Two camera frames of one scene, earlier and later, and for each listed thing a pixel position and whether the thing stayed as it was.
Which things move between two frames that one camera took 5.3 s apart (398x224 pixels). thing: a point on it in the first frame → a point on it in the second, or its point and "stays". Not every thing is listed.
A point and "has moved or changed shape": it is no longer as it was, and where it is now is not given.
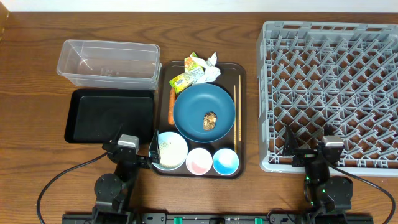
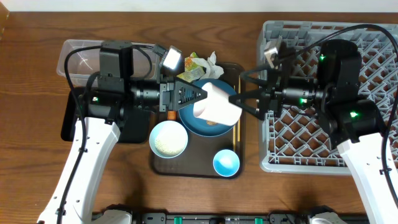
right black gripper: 291,149 → 271,96
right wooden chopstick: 239,106 stays
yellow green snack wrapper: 192,70 stays
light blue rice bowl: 173,150 has moved or changed shape
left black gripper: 147,164 → 169,97
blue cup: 226,162 stays
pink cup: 199,161 → 216,107
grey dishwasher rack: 343,76 stays
